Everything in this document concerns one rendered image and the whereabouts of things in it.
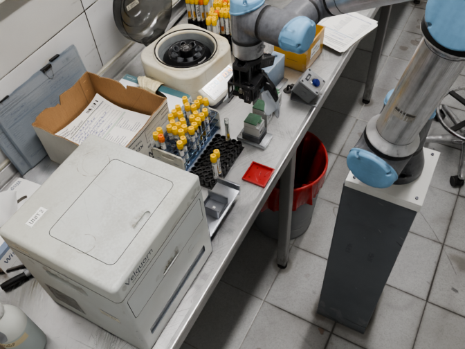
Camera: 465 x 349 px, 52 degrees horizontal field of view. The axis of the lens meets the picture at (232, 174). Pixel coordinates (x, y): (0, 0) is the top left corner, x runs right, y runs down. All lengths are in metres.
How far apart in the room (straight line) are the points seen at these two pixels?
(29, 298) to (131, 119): 0.55
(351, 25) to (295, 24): 0.81
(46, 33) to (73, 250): 0.72
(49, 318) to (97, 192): 0.37
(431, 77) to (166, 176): 0.51
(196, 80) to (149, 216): 0.65
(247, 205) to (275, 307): 0.88
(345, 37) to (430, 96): 0.86
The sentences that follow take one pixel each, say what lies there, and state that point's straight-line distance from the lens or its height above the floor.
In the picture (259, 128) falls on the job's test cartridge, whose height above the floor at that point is 0.94.
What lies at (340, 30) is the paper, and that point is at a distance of 1.78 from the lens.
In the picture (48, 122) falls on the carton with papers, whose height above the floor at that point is 0.99.
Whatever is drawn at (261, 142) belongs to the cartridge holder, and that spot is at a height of 0.89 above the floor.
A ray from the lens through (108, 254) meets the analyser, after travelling 0.86.
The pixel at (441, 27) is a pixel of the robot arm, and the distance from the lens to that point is 0.81.
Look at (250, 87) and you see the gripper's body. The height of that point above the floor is 1.13.
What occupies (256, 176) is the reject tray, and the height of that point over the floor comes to 0.88.
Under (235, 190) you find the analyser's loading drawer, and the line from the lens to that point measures 1.22.
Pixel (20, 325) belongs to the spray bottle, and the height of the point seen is 1.01.
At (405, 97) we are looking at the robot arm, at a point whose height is 1.28.
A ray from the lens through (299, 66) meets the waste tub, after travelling 1.60.
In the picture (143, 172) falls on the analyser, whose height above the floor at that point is 1.17.
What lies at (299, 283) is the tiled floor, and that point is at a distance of 2.10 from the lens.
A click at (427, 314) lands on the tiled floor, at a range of 2.15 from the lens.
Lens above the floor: 1.89
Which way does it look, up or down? 51 degrees down
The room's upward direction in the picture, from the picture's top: 5 degrees counter-clockwise
